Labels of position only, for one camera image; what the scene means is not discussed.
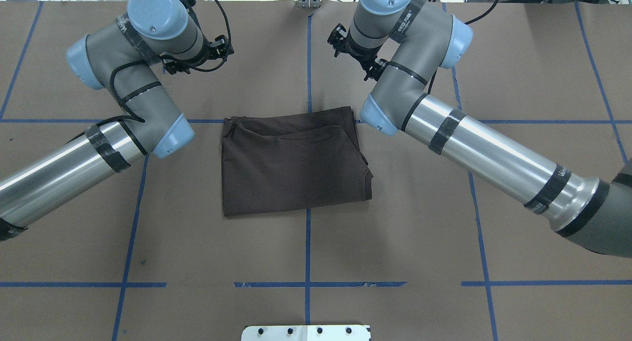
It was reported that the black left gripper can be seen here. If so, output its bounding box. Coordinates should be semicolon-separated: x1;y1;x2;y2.
160;33;234;75

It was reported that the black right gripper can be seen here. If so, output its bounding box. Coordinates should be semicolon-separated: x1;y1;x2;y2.
327;24;388;81

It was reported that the dark brown t-shirt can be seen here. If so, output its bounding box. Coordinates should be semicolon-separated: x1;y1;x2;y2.
221;106;373;217

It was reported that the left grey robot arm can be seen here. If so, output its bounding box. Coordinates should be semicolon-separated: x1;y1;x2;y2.
0;0;234;241

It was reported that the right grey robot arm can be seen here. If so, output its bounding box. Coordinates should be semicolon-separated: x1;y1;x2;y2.
328;0;632;258

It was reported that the blue tape centre vertical line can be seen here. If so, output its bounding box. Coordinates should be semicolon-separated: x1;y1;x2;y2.
304;13;314;325

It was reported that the blue tape vertical line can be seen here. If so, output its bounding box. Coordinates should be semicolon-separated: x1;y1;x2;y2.
111;156;150;341
442;3;499;341
304;13;314;325

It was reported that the blue tape right vertical line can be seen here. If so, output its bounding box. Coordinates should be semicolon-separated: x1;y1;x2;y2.
442;3;499;341

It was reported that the blue tape far left line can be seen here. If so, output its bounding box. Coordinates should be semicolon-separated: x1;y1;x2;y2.
1;1;44;121

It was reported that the blue tape lower horizontal line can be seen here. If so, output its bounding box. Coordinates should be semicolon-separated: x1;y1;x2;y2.
0;279;632;288

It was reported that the blue tape horizontal line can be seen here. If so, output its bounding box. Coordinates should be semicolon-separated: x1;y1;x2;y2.
0;279;632;288
1;119;632;125

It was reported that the blue tape upper horizontal line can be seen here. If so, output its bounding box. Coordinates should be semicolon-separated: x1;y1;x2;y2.
1;119;632;125

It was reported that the blue tape far right line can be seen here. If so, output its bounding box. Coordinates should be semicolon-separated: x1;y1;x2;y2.
574;1;629;164

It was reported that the blue tape left vertical line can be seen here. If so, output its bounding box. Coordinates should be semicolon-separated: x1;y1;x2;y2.
111;156;150;341

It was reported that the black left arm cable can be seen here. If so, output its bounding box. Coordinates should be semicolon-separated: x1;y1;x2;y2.
64;0;233;144

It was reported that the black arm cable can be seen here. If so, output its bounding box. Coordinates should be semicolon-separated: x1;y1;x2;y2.
64;0;233;144
427;0;502;95

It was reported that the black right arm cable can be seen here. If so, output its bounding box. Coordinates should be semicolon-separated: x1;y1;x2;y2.
427;0;502;95

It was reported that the white metal bracket plate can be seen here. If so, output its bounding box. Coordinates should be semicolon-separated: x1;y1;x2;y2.
241;324;372;341

